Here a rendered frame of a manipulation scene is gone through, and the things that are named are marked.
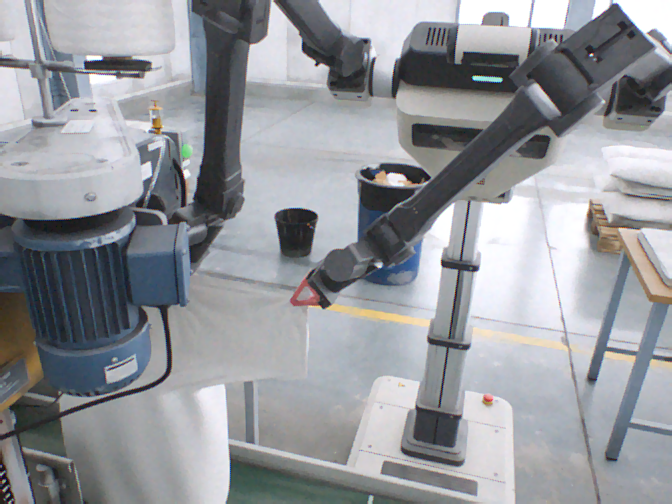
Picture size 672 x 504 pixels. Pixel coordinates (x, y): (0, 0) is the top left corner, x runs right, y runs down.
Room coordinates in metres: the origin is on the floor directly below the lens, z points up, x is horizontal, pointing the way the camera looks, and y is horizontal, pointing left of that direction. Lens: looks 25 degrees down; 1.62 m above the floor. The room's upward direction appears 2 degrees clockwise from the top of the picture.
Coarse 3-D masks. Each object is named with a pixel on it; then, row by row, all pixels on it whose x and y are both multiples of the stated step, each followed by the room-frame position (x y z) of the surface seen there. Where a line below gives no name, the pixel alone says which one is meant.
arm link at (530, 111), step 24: (552, 48) 0.77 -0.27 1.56; (528, 72) 0.78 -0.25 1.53; (528, 96) 0.77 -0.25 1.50; (600, 96) 0.74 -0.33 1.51; (504, 120) 0.79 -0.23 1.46; (528, 120) 0.76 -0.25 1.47; (552, 120) 0.75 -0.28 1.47; (576, 120) 0.73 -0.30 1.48; (480, 144) 0.80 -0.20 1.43; (504, 144) 0.78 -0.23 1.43; (456, 168) 0.82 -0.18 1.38; (480, 168) 0.80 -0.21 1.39; (432, 192) 0.84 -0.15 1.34; (456, 192) 0.82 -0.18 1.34; (384, 216) 0.90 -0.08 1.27; (408, 216) 0.87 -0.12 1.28; (432, 216) 0.85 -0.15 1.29; (384, 240) 0.89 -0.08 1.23; (408, 240) 0.87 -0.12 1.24
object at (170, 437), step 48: (192, 288) 1.01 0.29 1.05; (240, 288) 0.98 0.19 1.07; (192, 336) 1.01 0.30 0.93; (240, 336) 0.98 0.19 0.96; (288, 336) 0.96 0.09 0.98; (144, 384) 0.99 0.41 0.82; (192, 384) 0.98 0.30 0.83; (96, 432) 0.99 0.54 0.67; (144, 432) 0.96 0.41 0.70; (192, 432) 0.96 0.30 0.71; (96, 480) 0.99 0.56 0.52; (144, 480) 0.96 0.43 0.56; (192, 480) 0.95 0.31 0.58
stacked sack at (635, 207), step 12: (600, 192) 3.99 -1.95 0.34; (612, 192) 3.91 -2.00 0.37; (612, 204) 3.68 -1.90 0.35; (624, 204) 3.66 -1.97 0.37; (636, 204) 3.64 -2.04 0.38; (648, 204) 3.63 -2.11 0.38; (660, 204) 3.63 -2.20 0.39; (624, 216) 3.60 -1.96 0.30; (636, 216) 3.57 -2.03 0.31; (648, 216) 3.55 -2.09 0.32; (660, 216) 3.54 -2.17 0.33
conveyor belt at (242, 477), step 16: (16, 416) 1.35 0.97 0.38; (32, 416) 1.35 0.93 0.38; (32, 432) 1.28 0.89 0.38; (48, 432) 1.28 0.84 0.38; (32, 448) 1.22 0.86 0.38; (48, 448) 1.22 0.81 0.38; (64, 448) 1.22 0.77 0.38; (240, 464) 1.19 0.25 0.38; (240, 480) 1.13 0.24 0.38; (256, 480) 1.14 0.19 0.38; (272, 480) 1.14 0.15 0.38; (288, 480) 1.14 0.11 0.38; (304, 480) 1.14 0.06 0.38; (240, 496) 1.08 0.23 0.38; (256, 496) 1.08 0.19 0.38; (272, 496) 1.08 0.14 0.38; (288, 496) 1.09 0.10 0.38; (304, 496) 1.09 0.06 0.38; (320, 496) 1.09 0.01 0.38; (336, 496) 1.09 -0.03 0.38; (352, 496) 1.09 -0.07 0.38; (368, 496) 1.10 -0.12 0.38
